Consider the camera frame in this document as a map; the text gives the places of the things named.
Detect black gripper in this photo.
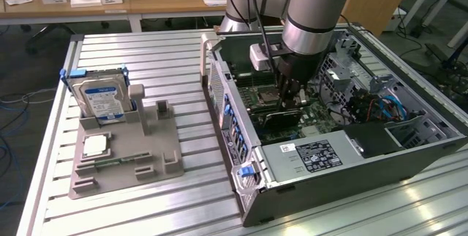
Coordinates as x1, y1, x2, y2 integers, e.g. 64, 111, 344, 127
276, 54, 318, 111

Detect graphics card with metal bracket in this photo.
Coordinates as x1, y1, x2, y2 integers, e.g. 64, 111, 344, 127
257, 108, 305, 130

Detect CPU socket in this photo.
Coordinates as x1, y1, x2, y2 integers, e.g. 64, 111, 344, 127
256, 84, 281, 105

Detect perforated metal disk bay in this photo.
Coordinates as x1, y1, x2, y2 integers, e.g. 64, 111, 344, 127
318, 51, 376, 104

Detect green motherboard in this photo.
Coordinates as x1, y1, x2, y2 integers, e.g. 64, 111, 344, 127
233, 70, 347, 142

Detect grey power supply unit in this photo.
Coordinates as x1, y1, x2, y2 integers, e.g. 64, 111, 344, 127
261, 130, 365, 182

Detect open dark PC case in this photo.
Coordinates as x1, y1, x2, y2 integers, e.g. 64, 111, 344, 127
199, 22, 468, 227

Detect hard disk in blue caddy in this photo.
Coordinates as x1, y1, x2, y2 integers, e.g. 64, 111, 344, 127
59, 67, 137, 126

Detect green RAM stick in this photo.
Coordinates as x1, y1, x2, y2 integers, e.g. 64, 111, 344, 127
95, 157, 137, 167

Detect grey plastic parts rack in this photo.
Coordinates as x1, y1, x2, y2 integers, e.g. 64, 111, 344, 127
68, 84, 186, 200

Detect silver CPU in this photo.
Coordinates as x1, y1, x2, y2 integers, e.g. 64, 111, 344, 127
82, 136, 111, 157

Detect black office chair base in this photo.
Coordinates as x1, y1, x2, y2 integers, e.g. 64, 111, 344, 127
20, 22, 76, 55

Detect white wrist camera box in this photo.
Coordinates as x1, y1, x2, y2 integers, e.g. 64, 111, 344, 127
249, 43, 284, 71

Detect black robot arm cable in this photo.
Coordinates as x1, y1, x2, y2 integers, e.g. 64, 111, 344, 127
226, 0, 280, 56

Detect red wire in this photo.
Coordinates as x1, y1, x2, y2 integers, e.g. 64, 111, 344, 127
367, 97, 379, 122

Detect blue wire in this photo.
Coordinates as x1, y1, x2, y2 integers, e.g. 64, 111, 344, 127
379, 95, 409, 122

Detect white desk frame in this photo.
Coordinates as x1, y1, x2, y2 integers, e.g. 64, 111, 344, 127
396, 0, 468, 48

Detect white cable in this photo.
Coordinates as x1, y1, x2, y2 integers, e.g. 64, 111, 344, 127
0, 87, 59, 105

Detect blue network cable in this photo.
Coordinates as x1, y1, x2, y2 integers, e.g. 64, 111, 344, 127
0, 93, 32, 209

